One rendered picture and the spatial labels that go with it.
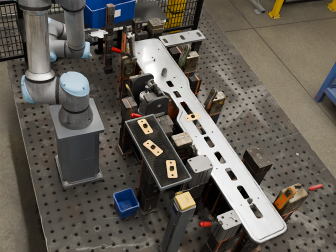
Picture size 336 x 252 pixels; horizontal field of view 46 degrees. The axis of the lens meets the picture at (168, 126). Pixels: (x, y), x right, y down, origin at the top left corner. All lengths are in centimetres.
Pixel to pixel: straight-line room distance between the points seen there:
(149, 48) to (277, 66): 212
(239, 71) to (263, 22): 203
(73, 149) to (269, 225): 92
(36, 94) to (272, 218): 111
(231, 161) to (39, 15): 105
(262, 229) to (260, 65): 266
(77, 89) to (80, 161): 44
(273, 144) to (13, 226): 173
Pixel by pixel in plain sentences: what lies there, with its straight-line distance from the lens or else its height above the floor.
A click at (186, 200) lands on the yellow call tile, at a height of 116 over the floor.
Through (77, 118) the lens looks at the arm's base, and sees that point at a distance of 176.
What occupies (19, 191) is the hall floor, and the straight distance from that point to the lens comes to 295.
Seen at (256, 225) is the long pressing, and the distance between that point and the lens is 176.
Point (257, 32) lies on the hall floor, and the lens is 466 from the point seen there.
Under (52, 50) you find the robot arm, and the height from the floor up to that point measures 132.
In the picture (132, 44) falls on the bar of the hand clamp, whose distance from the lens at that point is 215.
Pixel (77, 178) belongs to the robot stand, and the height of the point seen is 75.
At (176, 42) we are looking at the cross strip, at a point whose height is 100.
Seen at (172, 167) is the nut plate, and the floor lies 117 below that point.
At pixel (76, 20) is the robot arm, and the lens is 164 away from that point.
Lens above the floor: 246
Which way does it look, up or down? 48 degrees down
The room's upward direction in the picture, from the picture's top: 12 degrees clockwise
